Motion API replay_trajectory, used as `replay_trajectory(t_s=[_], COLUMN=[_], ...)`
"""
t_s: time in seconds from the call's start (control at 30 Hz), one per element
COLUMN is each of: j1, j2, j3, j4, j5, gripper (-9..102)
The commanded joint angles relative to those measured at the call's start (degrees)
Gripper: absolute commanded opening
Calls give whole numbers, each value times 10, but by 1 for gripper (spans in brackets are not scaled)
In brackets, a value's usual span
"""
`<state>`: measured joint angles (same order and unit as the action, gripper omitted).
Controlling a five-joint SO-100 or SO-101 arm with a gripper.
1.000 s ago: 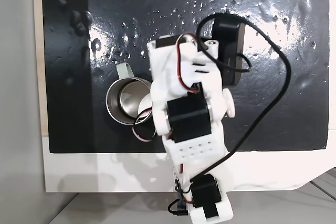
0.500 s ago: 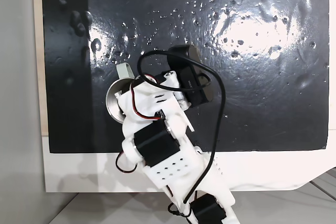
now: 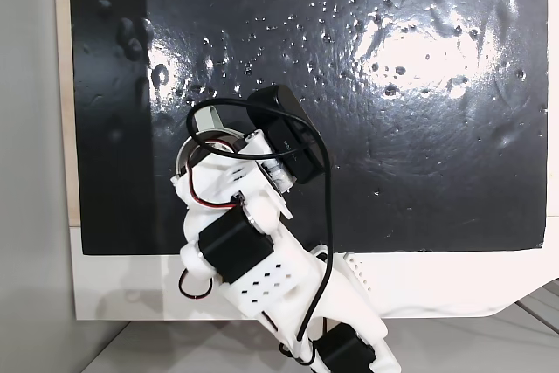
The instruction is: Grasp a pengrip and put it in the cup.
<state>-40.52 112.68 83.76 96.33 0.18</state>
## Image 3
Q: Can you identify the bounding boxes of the light wooden board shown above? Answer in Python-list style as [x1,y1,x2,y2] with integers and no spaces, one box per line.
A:
[52,0,82,229]

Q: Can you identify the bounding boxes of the black glossy table mat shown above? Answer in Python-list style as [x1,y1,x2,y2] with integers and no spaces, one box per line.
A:
[68,0,549,256]

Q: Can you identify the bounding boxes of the red and white servo wire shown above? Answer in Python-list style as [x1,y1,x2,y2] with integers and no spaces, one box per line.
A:
[186,158,245,210]

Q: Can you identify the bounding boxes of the metal mug with pale handle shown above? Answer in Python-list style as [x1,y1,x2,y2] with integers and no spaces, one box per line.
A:
[175,103,252,176]

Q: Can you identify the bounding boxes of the black oval camera box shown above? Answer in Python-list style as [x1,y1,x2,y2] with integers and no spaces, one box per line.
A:
[246,84,325,184]

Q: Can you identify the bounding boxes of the black camera cable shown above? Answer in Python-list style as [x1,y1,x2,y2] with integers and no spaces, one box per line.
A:
[186,97,335,366]

